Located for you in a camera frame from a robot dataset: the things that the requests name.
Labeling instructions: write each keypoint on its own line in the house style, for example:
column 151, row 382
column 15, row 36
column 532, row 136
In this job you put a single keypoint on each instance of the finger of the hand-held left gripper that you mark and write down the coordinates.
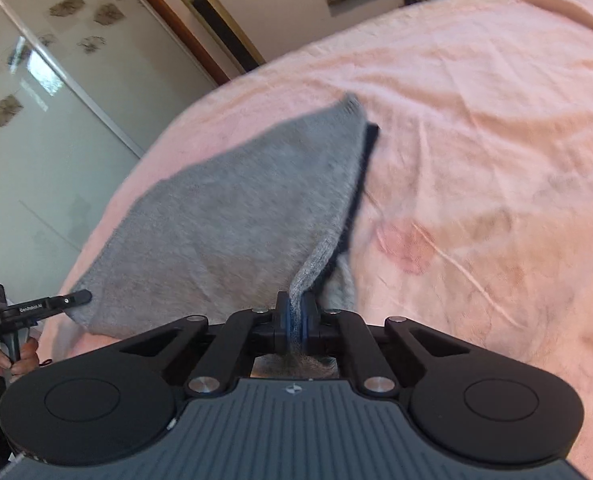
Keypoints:
column 51, row 305

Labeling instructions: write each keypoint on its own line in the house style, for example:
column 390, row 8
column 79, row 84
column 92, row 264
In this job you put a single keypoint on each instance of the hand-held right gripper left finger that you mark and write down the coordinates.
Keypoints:
column 289, row 319

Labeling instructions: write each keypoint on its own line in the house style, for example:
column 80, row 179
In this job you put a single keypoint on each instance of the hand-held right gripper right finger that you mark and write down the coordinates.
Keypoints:
column 310, row 319

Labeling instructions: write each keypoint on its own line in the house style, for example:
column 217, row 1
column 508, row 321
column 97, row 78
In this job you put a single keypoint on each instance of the grey sweater with navy sleeves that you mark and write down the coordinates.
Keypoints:
column 216, row 230

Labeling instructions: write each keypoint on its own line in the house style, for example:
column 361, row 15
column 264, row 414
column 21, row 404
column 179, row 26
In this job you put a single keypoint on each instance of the person's left hand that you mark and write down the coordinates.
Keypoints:
column 26, row 357

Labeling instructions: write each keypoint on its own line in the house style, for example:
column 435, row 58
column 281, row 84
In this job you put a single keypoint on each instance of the glass wardrobe door with flowers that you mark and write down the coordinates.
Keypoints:
column 41, row 110

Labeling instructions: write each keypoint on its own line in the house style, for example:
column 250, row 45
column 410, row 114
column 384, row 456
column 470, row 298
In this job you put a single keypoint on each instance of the pink bed sheet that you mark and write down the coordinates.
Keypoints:
column 476, row 160

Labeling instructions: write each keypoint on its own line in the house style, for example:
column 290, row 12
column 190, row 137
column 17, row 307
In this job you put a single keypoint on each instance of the gold tower heater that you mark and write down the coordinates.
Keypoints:
column 221, row 20

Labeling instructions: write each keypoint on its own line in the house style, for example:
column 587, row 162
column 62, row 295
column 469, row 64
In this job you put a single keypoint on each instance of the brown wooden door frame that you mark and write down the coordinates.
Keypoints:
column 171, row 20

